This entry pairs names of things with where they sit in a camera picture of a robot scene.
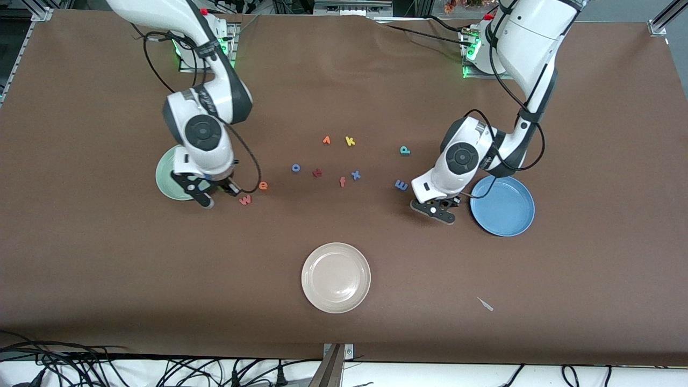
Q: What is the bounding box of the blue plate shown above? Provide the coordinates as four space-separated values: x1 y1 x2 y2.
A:
470 175 536 238

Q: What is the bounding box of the light green plate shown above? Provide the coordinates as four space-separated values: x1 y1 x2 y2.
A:
155 144 200 202

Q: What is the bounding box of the beige plate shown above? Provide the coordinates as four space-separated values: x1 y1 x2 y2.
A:
301 242 372 314

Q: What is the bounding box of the brown table cover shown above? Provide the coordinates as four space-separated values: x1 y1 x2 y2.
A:
0 10 688 367

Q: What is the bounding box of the grey metal box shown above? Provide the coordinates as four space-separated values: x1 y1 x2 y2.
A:
314 0 393 17

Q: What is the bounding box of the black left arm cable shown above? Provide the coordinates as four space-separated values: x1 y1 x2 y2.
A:
457 0 547 200

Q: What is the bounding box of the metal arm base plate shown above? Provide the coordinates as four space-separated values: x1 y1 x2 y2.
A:
461 27 519 80
178 21 240 74

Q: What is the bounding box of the thin black cable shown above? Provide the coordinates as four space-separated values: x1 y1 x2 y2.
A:
376 19 469 47

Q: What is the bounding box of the black floor cable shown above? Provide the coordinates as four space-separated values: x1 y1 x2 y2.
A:
500 364 526 387
0 331 132 387
231 359 323 387
156 357 229 387

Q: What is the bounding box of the aluminium frame profile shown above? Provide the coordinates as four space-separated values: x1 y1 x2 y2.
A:
648 0 688 38
0 0 61 105

